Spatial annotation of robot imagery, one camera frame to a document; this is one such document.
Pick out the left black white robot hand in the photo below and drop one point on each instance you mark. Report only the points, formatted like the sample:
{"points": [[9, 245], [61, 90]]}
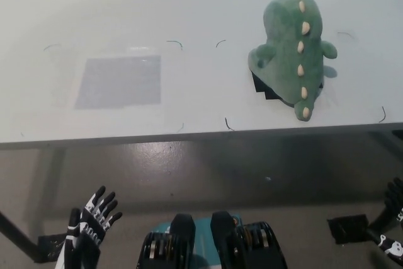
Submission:
{"points": [[89, 234]]}

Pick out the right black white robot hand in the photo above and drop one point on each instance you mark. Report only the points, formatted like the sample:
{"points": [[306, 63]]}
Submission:
{"points": [[393, 248]]}

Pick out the green plush dinosaur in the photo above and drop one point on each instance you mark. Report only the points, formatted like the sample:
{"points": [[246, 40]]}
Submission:
{"points": [[289, 58]]}

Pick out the black table leg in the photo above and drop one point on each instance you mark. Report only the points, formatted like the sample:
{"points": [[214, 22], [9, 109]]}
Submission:
{"points": [[378, 223], [15, 234]]}

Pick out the black teal robot body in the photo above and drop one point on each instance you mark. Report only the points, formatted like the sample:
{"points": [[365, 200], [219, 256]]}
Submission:
{"points": [[226, 243]]}

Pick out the grey tape square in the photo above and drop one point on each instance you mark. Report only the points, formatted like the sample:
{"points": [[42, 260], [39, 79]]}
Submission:
{"points": [[121, 81]]}

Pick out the black tape patch on table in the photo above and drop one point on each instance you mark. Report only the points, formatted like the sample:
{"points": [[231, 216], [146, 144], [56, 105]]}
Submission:
{"points": [[263, 88]]}

